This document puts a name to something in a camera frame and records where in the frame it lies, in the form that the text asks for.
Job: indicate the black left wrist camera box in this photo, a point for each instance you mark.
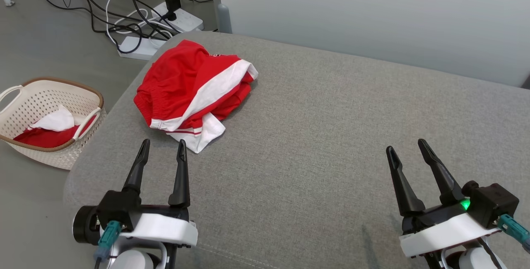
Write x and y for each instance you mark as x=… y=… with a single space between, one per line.
x=118 y=209

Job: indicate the red garment in basket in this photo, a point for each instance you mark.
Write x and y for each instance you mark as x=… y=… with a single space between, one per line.
x=45 y=138

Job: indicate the white cloth in basket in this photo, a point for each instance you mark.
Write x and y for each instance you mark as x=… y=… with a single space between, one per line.
x=56 y=120

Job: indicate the plain white power strip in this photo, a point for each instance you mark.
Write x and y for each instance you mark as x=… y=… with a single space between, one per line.
x=132 y=47

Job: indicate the white power strip with adapter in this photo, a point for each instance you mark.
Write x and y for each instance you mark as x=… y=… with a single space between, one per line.
x=188 y=20

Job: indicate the red shorts with white stripe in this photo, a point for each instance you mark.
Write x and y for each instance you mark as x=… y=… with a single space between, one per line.
x=174 y=74

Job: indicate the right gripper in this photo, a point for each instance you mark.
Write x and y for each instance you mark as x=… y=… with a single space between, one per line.
x=447 y=229

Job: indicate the red shirt with white sleeves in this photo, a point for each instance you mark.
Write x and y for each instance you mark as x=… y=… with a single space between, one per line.
x=203 y=137

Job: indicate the cream perforated laundry basket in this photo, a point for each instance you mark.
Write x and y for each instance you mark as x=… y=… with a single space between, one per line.
x=39 y=99

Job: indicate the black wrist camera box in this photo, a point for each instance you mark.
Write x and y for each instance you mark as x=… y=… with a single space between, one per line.
x=492 y=202
x=118 y=209

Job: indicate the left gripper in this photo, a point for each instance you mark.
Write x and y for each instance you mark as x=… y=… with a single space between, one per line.
x=165 y=227

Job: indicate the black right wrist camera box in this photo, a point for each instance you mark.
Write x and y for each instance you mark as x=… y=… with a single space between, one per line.
x=492 y=202

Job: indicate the black power adapter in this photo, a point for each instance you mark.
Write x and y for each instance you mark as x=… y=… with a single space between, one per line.
x=172 y=3

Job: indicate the grey partition foot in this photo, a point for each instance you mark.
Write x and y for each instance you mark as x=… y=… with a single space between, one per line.
x=224 y=18
x=526 y=82

